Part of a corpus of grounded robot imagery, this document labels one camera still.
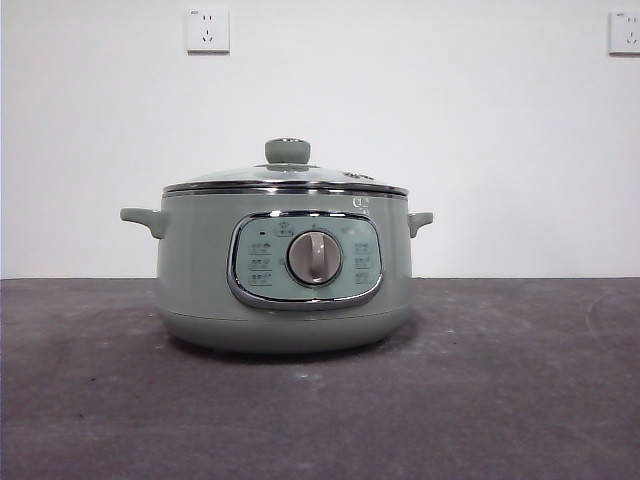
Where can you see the glass lid with green knob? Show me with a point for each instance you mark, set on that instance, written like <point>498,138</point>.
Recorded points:
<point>286,151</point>

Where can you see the sage green electric cooking pot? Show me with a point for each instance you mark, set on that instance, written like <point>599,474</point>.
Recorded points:
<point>200,280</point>

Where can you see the white wall socket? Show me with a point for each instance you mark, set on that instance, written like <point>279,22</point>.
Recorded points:
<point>209,30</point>
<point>626,32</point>

